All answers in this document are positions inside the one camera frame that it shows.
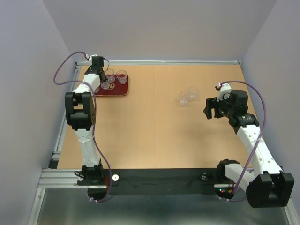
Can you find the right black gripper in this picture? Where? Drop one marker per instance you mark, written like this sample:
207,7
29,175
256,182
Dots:
212,103

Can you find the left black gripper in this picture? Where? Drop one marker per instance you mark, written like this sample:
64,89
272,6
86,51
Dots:
105,79

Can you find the cluster front clear glass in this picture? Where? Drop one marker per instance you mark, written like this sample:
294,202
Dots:
105,85

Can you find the cluster clear glass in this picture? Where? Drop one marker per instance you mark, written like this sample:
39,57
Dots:
183,98
193,92
105,85

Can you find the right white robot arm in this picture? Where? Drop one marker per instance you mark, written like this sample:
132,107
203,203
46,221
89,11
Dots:
267,185

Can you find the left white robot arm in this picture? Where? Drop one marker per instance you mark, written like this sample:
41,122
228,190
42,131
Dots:
81,116

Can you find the red lacquer tray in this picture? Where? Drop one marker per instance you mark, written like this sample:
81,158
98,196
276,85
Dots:
115,89

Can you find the cluster back clear glass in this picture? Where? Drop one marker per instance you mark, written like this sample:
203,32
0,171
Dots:
193,92

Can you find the cluster left clear glass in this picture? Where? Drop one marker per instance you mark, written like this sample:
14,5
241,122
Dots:
183,98

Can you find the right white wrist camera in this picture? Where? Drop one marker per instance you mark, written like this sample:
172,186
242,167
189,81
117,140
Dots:
224,90

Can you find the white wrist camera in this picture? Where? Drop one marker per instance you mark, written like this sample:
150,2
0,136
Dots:
89,57
224,90

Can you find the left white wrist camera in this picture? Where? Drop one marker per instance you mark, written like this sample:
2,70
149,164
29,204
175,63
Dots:
89,57

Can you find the aluminium frame rail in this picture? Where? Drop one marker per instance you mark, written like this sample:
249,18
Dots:
173,62

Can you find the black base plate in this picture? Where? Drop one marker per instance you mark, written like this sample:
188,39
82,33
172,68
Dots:
176,181

